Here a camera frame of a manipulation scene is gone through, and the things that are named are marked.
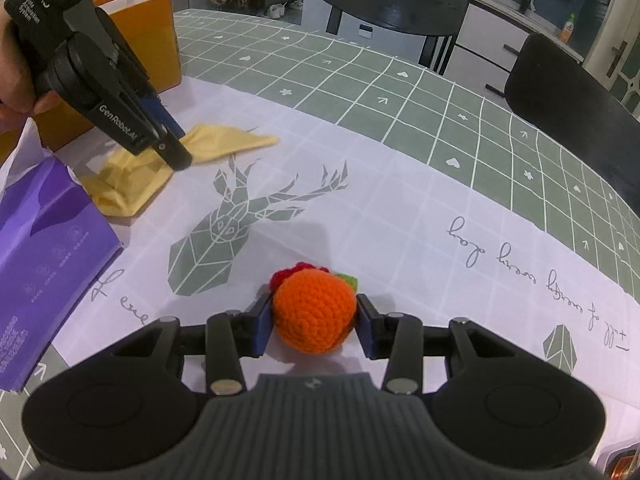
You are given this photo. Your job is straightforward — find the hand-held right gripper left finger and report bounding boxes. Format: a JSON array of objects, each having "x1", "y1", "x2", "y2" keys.
[{"x1": 107, "y1": 291, "x2": 276, "y2": 397}]

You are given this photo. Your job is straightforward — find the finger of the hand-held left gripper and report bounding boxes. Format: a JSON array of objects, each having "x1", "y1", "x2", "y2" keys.
[
  {"x1": 94, "y1": 6, "x2": 185, "y2": 142},
  {"x1": 142, "y1": 127, "x2": 194, "y2": 172}
]

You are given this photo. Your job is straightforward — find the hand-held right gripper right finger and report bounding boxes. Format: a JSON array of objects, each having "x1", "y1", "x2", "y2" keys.
[{"x1": 356, "y1": 293, "x2": 521, "y2": 397}]

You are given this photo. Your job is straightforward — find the yellow cloth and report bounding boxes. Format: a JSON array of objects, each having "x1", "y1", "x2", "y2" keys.
[{"x1": 80, "y1": 122, "x2": 280, "y2": 218}]

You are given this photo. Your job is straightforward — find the orange crochet ball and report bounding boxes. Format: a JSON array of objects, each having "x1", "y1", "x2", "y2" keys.
[{"x1": 271, "y1": 269, "x2": 358, "y2": 350}]

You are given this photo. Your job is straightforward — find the orange cardboard box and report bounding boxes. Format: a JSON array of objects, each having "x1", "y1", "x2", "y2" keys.
[{"x1": 30, "y1": 0, "x2": 183, "y2": 153}]

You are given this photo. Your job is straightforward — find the person's left hand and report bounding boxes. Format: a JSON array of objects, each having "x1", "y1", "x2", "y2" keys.
[{"x1": 0, "y1": 10, "x2": 57, "y2": 128}]

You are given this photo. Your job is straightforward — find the red crochet strawberry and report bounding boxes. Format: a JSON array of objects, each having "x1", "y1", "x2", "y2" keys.
[{"x1": 271, "y1": 261, "x2": 360, "y2": 293}]

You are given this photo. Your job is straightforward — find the purple tissue pack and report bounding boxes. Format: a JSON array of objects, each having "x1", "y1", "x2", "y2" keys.
[{"x1": 0, "y1": 119, "x2": 125, "y2": 393}]

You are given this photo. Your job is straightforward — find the white shoes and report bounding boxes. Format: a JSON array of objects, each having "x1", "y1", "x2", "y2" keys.
[{"x1": 267, "y1": 0, "x2": 305, "y2": 17}]

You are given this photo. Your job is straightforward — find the bread snack packet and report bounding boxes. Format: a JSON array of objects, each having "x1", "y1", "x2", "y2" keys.
[{"x1": 595, "y1": 452, "x2": 640, "y2": 480}]

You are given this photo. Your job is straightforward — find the white drawer cabinet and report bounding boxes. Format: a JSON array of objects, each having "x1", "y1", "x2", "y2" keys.
[{"x1": 440, "y1": 0, "x2": 586, "y2": 96}]

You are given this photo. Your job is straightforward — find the white glass-panel door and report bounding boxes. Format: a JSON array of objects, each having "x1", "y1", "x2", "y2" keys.
[{"x1": 582, "y1": 0, "x2": 640, "y2": 116}]

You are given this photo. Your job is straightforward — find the door handle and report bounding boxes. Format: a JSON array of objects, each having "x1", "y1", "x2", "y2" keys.
[{"x1": 607, "y1": 42, "x2": 628, "y2": 78}]

